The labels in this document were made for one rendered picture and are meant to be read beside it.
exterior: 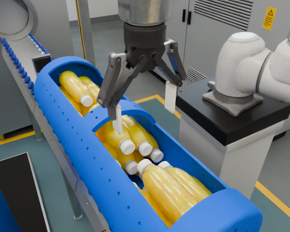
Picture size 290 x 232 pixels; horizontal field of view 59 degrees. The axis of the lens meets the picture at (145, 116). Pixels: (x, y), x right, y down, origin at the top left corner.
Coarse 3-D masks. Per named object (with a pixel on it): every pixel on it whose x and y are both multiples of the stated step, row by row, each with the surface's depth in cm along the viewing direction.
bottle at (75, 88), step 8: (64, 72) 101; (72, 72) 102; (64, 80) 98; (72, 80) 95; (80, 80) 97; (64, 88) 98; (72, 88) 92; (80, 88) 91; (88, 88) 94; (72, 96) 92; (80, 96) 91
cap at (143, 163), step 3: (144, 159) 65; (147, 159) 65; (141, 162) 64; (144, 162) 64; (147, 162) 64; (150, 162) 65; (138, 165) 64; (141, 165) 64; (144, 165) 64; (138, 168) 64; (141, 168) 64
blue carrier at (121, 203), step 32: (64, 64) 105; (64, 96) 84; (64, 128) 78; (96, 128) 70; (160, 128) 81; (96, 160) 64; (192, 160) 72; (96, 192) 63; (128, 192) 55; (224, 192) 51; (128, 224) 53; (160, 224) 48; (192, 224) 45; (224, 224) 45; (256, 224) 54
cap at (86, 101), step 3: (84, 96) 90; (87, 96) 89; (81, 99) 90; (84, 99) 89; (87, 99) 89; (90, 99) 90; (81, 102) 90; (84, 102) 89; (87, 102) 90; (90, 102) 91; (84, 105) 90; (87, 105) 91; (90, 105) 91
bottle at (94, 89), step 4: (80, 76) 106; (84, 76) 107; (84, 80) 104; (88, 80) 104; (88, 84) 101; (92, 84) 101; (92, 88) 98; (96, 88) 99; (92, 92) 97; (96, 92) 97; (92, 96) 96; (96, 96) 96; (96, 100) 96; (92, 104) 97
